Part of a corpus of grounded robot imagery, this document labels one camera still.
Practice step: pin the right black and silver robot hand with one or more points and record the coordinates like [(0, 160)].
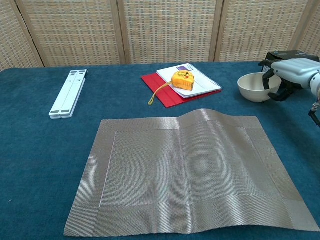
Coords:
[(295, 70)]

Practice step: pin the white bowl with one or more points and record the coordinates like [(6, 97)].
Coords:
[(252, 87)]

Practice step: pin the grey woven placemat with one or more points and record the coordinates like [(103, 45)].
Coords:
[(187, 175)]

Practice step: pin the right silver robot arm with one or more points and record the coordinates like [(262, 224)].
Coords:
[(315, 86)]

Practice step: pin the black cardboard box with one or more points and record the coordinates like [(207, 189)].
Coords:
[(287, 54)]

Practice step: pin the white spiral notebook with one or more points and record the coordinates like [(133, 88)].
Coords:
[(202, 82)]

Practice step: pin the yellow tape measure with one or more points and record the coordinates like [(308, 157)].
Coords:
[(183, 81)]

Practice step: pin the red folder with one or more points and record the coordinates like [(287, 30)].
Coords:
[(165, 92)]

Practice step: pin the bamboo folding screen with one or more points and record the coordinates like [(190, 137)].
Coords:
[(162, 30)]

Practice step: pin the white folding laptop stand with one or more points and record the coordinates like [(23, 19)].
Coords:
[(67, 95)]

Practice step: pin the blue table cloth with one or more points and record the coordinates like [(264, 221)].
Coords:
[(50, 150)]

